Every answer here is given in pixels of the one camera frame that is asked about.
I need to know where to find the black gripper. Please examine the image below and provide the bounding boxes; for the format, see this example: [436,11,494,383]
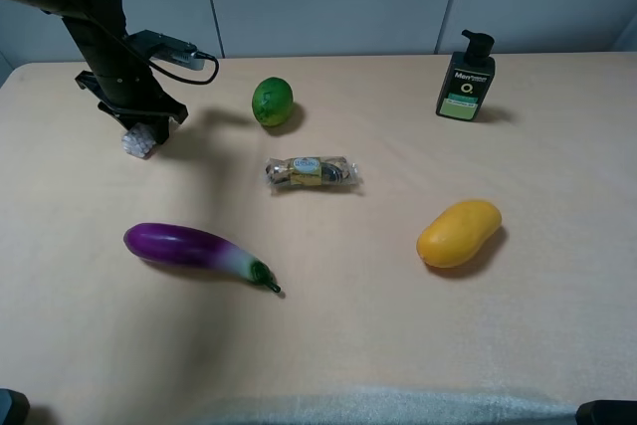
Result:
[75,71,187,144]

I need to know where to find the white bead pack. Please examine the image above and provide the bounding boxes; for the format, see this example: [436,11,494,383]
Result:
[121,123,156,159]

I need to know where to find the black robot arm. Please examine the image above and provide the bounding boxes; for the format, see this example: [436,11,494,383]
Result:
[12,0,189,144]

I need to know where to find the purple eggplant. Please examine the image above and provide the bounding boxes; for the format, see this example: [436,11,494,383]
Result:
[123,223,282,294]

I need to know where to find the green lime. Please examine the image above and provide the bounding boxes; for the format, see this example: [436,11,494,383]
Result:
[252,77,295,127]

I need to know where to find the wrapped chocolate pack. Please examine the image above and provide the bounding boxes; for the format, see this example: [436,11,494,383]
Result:
[265,156,361,189]

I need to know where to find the yellow mango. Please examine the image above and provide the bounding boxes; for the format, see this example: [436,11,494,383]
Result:
[416,200,502,269]

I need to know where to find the black block bottom left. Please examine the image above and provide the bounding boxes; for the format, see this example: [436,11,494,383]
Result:
[0,388,31,425]

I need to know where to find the black block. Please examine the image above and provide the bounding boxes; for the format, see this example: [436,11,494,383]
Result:
[0,388,31,425]
[575,400,637,425]

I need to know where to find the black green pump bottle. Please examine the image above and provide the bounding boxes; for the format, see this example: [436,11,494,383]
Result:
[436,29,496,121]

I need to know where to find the black block bottom right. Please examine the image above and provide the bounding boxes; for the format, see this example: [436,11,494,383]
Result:
[575,400,637,425]

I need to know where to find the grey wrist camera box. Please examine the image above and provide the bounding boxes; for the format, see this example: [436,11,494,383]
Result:
[127,30,205,71]

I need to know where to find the black camera cable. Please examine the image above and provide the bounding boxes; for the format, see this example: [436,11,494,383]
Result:
[89,16,220,86]

